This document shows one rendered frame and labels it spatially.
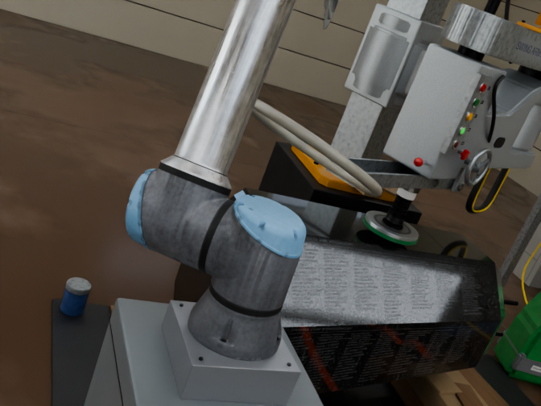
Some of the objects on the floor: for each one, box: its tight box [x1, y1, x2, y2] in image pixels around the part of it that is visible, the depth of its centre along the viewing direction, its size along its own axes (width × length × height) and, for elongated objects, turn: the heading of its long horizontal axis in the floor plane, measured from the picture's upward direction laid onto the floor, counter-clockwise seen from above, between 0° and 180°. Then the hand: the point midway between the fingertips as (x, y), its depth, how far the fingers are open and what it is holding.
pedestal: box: [258, 141, 422, 225], centre depth 346 cm, size 66×66×74 cm
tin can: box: [60, 277, 91, 317], centre depth 275 cm, size 10×10×13 cm
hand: (302, 16), depth 192 cm, fingers open, 14 cm apart
